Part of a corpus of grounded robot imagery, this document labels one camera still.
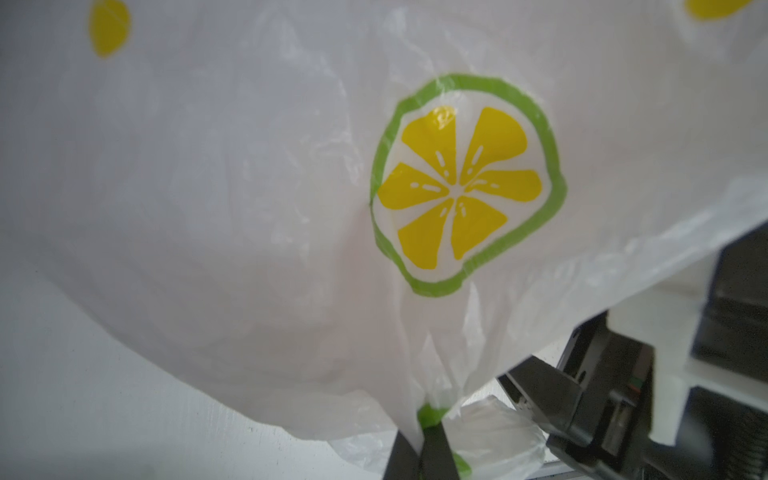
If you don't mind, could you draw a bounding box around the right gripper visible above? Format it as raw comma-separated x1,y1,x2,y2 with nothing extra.
499,226,767,479

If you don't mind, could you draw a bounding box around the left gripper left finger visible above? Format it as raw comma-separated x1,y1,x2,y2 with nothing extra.
382,432,420,480

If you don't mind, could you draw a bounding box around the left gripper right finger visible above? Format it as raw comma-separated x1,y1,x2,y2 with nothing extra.
420,423,460,480

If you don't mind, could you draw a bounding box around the white plastic bag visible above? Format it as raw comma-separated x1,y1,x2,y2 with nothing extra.
1,1,767,479

